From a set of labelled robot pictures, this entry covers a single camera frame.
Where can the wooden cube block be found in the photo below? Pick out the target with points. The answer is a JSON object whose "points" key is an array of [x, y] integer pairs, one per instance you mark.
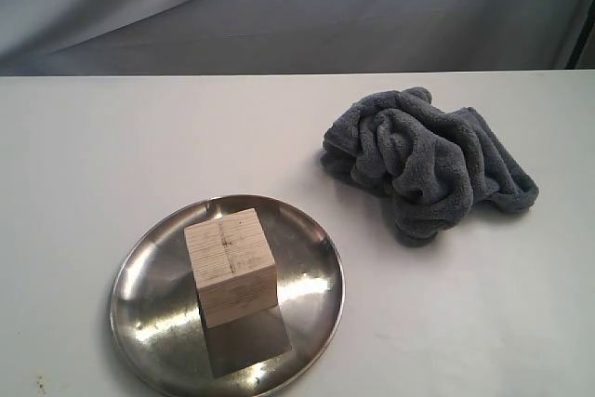
{"points": [[234, 270]]}

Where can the grey fluffy towel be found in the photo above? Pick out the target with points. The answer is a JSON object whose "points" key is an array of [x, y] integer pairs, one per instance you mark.
{"points": [[434, 166]]}

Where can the round stainless steel plate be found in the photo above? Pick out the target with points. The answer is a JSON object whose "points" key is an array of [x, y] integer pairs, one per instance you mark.
{"points": [[157, 321]]}

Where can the grey backdrop curtain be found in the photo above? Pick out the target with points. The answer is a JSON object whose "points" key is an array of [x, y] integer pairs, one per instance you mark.
{"points": [[137, 37]]}

